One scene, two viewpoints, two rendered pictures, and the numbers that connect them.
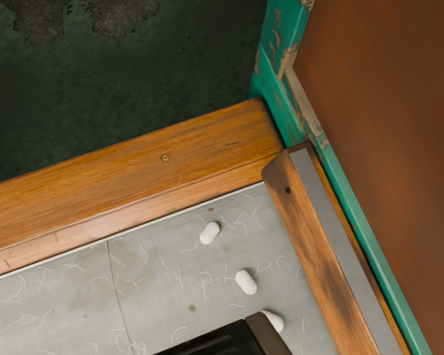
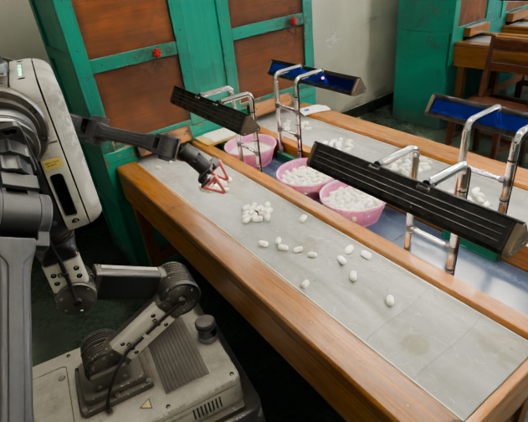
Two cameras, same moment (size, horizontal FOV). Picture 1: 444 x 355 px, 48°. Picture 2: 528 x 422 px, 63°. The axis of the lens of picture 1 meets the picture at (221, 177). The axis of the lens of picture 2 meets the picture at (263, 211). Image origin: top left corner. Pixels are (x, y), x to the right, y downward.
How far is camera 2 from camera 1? 200 cm
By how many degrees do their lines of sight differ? 61
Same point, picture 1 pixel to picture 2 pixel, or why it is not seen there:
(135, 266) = (168, 175)
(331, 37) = (115, 117)
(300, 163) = not seen: hidden behind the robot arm
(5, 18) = not seen: outside the picture
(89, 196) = (149, 180)
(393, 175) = (145, 112)
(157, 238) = (160, 174)
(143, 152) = (135, 177)
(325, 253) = not seen: hidden behind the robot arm
